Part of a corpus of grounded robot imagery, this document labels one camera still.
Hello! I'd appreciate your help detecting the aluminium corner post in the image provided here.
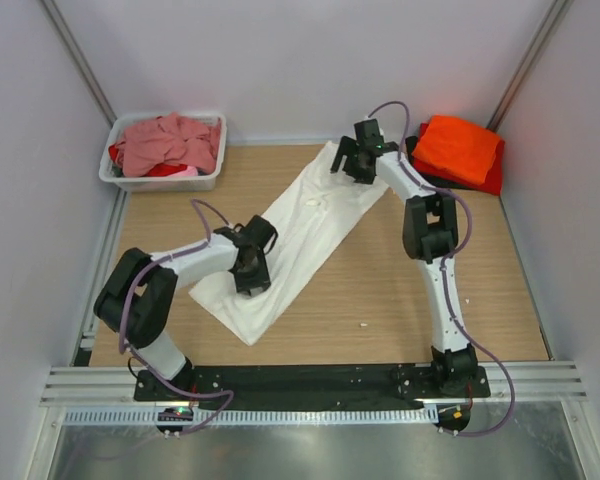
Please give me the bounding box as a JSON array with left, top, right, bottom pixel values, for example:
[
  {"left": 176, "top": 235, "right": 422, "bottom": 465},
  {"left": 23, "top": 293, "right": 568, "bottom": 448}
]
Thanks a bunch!
[
  {"left": 39, "top": 0, "right": 117, "bottom": 126},
  {"left": 486, "top": 0, "right": 574, "bottom": 132}
]

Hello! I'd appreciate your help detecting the white t shirt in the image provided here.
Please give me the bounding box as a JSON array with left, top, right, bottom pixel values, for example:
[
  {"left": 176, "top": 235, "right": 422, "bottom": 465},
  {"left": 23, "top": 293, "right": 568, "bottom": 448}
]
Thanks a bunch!
[{"left": 189, "top": 142, "right": 388, "bottom": 346}]

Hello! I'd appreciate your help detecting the left aluminium corner post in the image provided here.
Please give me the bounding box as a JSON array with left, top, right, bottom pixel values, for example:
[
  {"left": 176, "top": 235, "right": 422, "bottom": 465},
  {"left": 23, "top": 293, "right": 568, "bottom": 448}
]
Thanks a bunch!
[{"left": 39, "top": 0, "right": 117, "bottom": 126}]

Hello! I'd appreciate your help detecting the white slotted cable duct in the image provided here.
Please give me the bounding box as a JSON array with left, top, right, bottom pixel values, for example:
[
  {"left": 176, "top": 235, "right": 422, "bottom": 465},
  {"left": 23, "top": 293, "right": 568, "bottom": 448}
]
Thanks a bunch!
[{"left": 64, "top": 405, "right": 438, "bottom": 427}]

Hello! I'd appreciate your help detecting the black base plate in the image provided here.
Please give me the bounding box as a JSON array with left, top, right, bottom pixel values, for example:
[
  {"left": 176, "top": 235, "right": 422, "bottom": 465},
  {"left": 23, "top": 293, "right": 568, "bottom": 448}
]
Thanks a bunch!
[{"left": 132, "top": 362, "right": 491, "bottom": 409}]

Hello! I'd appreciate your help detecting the white plastic laundry basket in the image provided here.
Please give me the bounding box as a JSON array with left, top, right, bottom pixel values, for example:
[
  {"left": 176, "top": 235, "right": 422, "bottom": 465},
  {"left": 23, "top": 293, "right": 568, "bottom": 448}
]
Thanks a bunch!
[{"left": 99, "top": 112, "right": 227, "bottom": 193}]

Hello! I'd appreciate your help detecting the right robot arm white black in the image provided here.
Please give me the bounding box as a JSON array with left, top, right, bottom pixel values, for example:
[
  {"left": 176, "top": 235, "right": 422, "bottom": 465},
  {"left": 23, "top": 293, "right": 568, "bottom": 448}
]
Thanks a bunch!
[{"left": 331, "top": 118, "right": 480, "bottom": 397}]

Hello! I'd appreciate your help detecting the pink crumpled shirt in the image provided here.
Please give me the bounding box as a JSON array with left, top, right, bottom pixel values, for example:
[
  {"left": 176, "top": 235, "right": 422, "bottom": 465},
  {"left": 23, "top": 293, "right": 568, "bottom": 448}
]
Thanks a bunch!
[{"left": 109, "top": 112, "right": 222, "bottom": 178}]

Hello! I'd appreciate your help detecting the orange folded t shirt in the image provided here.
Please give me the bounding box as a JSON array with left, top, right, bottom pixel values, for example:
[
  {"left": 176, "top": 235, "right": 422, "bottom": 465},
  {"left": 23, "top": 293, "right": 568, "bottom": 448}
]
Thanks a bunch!
[{"left": 413, "top": 115, "right": 502, "bottom": 185}]

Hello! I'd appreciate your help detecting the black folded t shirt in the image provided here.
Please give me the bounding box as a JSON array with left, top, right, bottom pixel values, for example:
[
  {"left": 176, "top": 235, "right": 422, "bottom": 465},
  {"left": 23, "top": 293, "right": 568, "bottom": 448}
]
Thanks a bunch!
[{"left": 405, "top": 135, "right": 471, "bottom": 190}]

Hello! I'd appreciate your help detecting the red folded t shirt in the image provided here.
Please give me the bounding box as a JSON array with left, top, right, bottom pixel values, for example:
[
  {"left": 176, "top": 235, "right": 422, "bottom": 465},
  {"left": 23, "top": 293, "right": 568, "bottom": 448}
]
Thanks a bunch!
[{"left": 415, "top": 121, "right": 505, "bottom": 196}]

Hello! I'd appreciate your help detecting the right aluminium corner post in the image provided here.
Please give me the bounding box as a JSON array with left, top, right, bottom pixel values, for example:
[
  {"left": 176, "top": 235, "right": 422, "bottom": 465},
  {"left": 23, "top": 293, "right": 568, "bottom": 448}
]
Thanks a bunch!
[{"left": 486, "top": 0, "right": 574, "bottom": 132}]

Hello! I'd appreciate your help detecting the aluminium frame rail front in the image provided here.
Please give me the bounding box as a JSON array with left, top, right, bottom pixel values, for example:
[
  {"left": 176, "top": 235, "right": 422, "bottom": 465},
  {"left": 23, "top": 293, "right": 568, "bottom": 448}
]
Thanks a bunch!
[{"left": 39, "top": 361, "right": 588, "bottom": 407}]

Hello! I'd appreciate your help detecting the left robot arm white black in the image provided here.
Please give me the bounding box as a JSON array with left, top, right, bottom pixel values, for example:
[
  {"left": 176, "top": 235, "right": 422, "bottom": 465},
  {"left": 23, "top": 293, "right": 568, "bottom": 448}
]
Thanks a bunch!
[{"left": 93, "top": 215, "right": 278, "bottom": 400}]

